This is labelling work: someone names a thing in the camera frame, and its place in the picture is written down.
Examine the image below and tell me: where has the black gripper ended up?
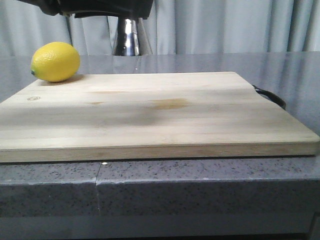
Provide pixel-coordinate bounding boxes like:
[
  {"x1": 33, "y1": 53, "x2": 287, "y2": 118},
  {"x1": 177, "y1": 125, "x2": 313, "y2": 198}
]
[{"x1": 18, "y1": 0, "x2": 153, "y2": 19}]

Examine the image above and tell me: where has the steel double-cone jigger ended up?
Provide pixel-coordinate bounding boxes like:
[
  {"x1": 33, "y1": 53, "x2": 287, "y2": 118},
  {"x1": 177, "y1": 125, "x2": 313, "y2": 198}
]
[{"x1": 113, "y1": 17, "x2": 140, "y2": 57}]

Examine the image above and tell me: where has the grey pleated curtain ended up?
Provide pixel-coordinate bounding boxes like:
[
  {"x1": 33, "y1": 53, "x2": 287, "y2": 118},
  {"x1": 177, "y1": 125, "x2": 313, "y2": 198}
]
[{"x1": 0, "y1": 0, "x2": 320, "y2": 56}]

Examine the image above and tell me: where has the yellow lemon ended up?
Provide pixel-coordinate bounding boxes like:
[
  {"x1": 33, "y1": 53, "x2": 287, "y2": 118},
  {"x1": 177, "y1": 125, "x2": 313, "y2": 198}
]
[{"x1": 30, "y1": 41, "x2": 81, "y2": 83}]

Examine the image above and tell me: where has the light wooden cutting board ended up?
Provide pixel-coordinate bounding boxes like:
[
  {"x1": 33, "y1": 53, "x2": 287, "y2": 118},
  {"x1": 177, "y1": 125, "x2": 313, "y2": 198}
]
[{"x1": 0, "y1": 72, "x2": 320, "y2": 163}]

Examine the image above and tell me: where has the black board carry strap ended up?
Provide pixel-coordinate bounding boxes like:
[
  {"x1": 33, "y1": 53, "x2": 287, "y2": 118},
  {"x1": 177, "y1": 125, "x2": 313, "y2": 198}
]
[{"x1": 251, "y1": 84, "x2": 287, "y2": 110}]

